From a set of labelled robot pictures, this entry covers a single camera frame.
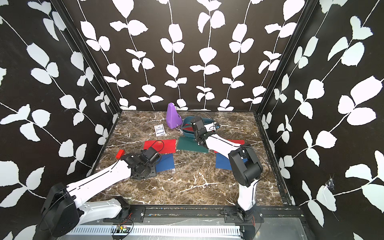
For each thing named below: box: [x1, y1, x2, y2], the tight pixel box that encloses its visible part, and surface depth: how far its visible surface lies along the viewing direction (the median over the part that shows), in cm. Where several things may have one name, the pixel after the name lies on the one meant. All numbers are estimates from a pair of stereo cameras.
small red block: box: [116, 149, 126, 160], surface depth 96 cm
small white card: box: [154, 124, 166, 137], surface depth 109 cm
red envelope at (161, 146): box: [143, 139, 177, 154], surface depth 103 cm
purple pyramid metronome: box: [166, 102, 183, 129], surface depth 107 cm
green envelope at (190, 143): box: [176, 136, 209, 153], surface depth 105 cm
